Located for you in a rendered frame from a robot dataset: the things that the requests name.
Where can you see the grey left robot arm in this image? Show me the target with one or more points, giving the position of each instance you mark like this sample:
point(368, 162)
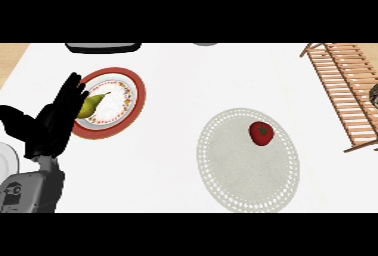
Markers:
point(34, 190)

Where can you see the small grey round object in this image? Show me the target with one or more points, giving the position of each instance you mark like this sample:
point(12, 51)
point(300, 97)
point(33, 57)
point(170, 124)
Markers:
point(205, 44)

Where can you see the green pear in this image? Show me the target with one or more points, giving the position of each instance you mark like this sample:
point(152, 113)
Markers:
point(90, 105)

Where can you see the white round plate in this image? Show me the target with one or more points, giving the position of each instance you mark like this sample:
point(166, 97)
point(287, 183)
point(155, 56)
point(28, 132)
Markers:
point(8, 163)

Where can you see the dark speckled round object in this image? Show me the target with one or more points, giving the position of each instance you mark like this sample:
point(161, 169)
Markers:
point(374, 96)

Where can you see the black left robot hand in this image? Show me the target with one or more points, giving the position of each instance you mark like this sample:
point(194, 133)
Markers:
point(52, 123)

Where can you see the wooden tiered shelf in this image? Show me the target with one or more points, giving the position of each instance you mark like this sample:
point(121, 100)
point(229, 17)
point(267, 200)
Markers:
point(347, 96)

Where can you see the grey oval lace placemat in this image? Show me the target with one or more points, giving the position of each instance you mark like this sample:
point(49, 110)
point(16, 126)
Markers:
point(245, 166)

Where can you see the white patterned plate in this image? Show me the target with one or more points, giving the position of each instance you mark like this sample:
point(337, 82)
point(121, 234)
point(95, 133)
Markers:
point(115, 100)

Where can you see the red round placemat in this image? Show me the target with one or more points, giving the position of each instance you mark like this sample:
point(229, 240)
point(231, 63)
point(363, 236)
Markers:
point(139, 96)

